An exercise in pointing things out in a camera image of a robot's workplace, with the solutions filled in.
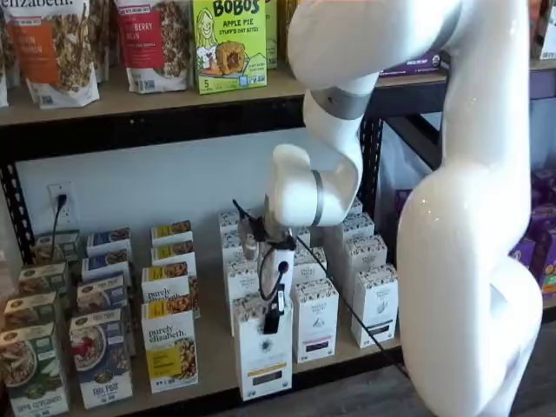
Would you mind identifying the black plug with cable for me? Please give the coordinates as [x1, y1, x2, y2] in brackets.
[50, 193, 70, 261]

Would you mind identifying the white box yellow strip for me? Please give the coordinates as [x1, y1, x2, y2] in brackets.
[232, 293, 295, 401]
[225, 260, 261, 301]
[222, 241, 248, 268]
[218, 210, 244, 238]

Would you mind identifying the orange granola bag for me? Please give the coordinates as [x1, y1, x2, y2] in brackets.
[2, 0, 101, 109]

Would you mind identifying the green oatmeal box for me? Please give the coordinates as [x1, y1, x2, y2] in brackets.
[3, 291, 60, 334]
[0, 321, 70, 417]
[17, 262, 70, 301]
[33, 229, 82, 267]

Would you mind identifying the blue oatmeal box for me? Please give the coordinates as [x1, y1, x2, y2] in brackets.
[76, 273, 131, 316]
[81, 249, 132, 283]
[69, 308, 134, 409]
[85, 227, 131, 257]

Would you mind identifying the red granola bag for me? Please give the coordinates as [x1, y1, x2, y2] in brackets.
[115, 0, 192, 93]

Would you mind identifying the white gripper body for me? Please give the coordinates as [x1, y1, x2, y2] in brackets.
[261, 246, 297, 301]

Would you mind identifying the blue Zbar box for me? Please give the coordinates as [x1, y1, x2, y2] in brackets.
[377, 50, 442, 78]

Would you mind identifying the purple snack box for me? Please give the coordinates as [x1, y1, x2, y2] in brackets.
[530, 203, 556, 234]
[393, 189, 414, 214]
[533, 228, 556, 296]
[533, 168, 556, 192]
[510, 236, 538, 270]

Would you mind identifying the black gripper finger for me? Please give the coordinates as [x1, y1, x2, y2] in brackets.
[262, 282, 288, 335]

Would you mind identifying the white snack box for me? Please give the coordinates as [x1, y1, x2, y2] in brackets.
[536, 12, 556, 61]

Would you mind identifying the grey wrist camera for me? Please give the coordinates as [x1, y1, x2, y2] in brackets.
[232, 198, 264, 261]

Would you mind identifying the white wall outlet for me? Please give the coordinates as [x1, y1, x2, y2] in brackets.
[47, 182, 73, 225]

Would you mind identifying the white blue granola bag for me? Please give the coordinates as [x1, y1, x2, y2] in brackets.
[0, 0, 10, 108]

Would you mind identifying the white yellow granola box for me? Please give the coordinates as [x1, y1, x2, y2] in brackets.
[150, 220, 193, 247]
[141, 262, 201, 318]
[150, 241, 195, 270]
[141, 299, 200, 394]

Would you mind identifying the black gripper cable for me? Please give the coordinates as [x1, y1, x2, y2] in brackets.
[258, 229, 412, 377]

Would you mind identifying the green Bobo's box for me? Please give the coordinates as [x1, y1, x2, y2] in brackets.
[263, 0, 279, 70]
[193, 0, 268, 96]

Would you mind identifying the white box pink strip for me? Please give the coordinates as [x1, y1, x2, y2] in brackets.
[291, 277, 340, 364]
[291, 247, 328, 288]
[295, 226, 313, 253]

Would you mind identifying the black metal shelf rack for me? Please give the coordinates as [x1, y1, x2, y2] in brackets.
[529, 69, 556, 314]
[0, 77, 448, 417]

